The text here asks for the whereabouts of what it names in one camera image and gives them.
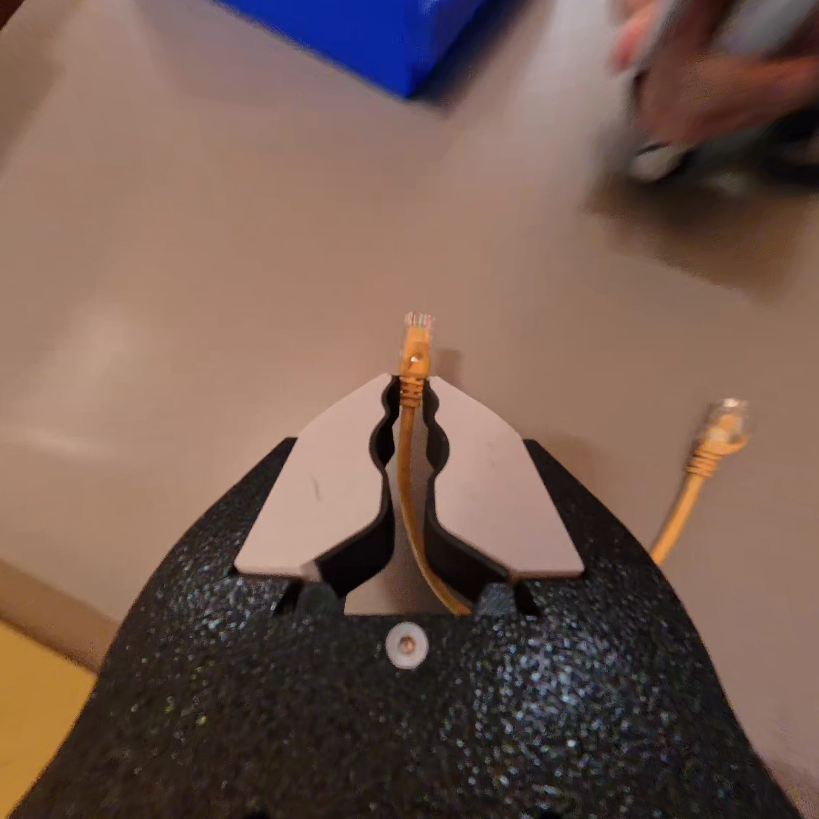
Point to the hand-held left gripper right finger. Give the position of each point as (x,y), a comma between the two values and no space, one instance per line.
(499,499)

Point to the blue plastic bin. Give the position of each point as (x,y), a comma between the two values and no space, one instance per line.
(384,38)

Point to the person's right hand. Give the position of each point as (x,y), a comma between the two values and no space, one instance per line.
(716,96)

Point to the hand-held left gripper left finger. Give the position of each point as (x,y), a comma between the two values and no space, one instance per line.
(320,486)

